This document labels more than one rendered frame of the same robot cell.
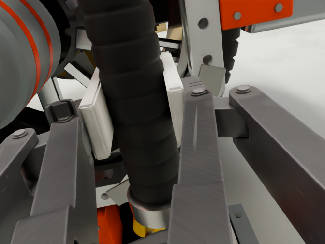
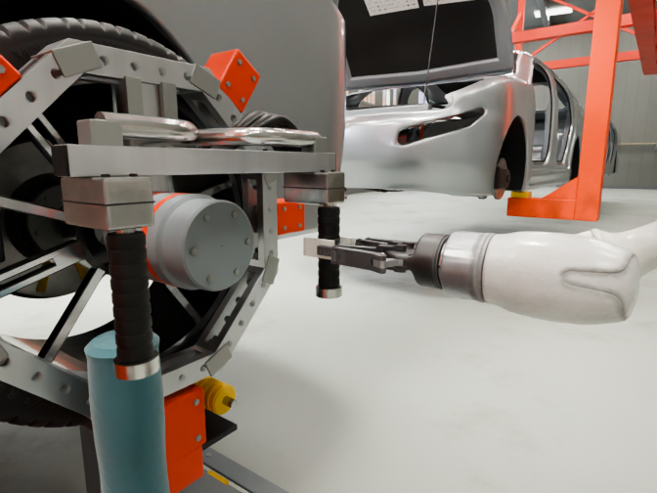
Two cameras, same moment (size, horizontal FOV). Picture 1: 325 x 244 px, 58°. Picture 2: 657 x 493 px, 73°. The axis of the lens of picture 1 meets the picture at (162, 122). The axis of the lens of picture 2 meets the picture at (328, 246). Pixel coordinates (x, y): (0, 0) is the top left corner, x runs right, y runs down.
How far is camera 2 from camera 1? 0.65 m
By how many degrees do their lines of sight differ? 54
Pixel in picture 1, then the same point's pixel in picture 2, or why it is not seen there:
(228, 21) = (281, 230)
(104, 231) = (200, 405)
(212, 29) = (274, 234)
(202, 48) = (269, 246)
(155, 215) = (337, 291)
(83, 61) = (70, 274)
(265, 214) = (227, 451)
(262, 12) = (293, 227)
